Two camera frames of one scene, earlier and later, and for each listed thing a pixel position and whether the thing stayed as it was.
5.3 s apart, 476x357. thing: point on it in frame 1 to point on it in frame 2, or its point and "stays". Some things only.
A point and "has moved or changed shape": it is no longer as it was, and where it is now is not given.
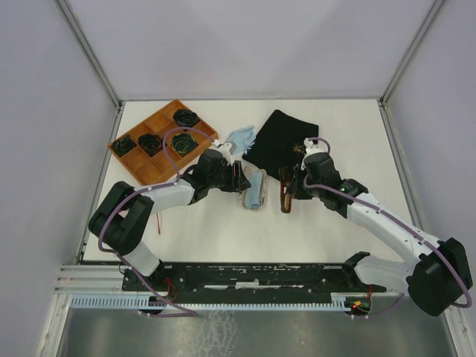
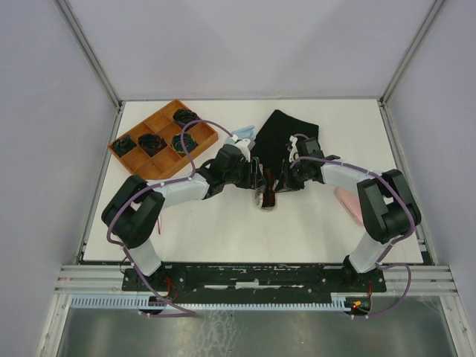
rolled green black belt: [123, 146] stays
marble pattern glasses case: [255, 197] has moved or changed shape
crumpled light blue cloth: [243, 138] stays
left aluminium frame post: [89, 50] stays
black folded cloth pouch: [280, 144] stays
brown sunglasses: [286, 178] to [268, 196]
